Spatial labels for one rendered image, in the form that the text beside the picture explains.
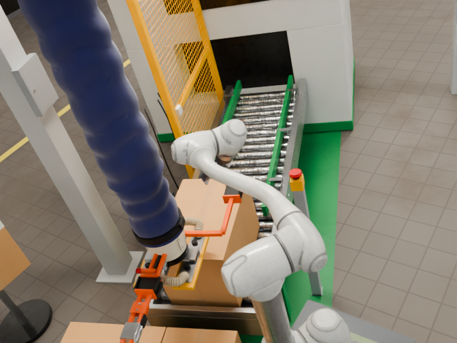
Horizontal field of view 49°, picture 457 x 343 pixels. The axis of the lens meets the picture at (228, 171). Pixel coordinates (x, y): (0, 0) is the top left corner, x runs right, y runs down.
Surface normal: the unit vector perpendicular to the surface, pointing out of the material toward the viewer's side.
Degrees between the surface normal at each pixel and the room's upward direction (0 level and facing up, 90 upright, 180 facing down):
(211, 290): 90
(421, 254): 0
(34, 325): 0
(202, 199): 0
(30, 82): 90
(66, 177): 90
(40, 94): 90
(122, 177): 100
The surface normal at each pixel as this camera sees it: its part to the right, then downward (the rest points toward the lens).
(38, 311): -0.22, -0.76
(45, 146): -0.20, 0.65
